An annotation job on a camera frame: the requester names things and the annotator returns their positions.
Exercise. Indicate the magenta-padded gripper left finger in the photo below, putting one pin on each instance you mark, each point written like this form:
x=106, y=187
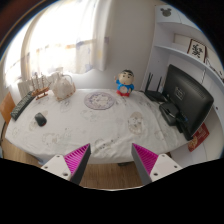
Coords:
x=75, y=160

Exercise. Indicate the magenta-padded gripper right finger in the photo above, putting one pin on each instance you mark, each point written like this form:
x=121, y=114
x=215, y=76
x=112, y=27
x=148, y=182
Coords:
x=148, y=160

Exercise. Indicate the black computer mouse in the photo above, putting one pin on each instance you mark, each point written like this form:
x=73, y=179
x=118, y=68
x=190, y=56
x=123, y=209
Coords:
x=40, y=119

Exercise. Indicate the round purple printed mouse pad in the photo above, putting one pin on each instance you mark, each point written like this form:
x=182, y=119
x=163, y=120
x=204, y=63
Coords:
x=99, y=100

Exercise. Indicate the white printed tablecloth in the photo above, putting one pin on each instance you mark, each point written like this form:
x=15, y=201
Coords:
x=100, y=130

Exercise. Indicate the small black box device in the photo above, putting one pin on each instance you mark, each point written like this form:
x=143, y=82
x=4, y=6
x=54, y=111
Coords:
x=168, y=112

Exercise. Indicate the red paper packet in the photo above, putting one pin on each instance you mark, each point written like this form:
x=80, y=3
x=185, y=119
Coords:
x=199, y=136

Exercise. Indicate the black router with antennas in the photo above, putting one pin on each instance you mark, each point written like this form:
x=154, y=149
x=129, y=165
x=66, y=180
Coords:
x=154, y=95

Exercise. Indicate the large white conch shell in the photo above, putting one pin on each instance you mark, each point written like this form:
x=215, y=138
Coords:
x=62, y=87

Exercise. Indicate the black monitor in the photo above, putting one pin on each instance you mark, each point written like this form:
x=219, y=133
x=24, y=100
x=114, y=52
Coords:
x=188, y=98

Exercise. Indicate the black keyboard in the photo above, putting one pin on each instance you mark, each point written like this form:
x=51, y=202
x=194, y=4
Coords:
x=22, y=106

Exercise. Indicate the wooden model sailing ship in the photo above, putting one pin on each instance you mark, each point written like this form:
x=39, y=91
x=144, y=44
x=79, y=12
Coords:
x=41, y=90

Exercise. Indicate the cartoon boy figurine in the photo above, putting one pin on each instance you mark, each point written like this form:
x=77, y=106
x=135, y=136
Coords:
x=125, y=85

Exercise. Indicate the orange wooden chair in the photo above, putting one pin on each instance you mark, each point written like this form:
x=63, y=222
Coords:
x=6, y=106

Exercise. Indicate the white shelf unit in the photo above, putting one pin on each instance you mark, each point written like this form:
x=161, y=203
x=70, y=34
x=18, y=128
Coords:
x=166, y=56

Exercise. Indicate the white star-print curtain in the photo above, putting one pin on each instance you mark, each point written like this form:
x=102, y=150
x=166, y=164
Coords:
x=83, y=40

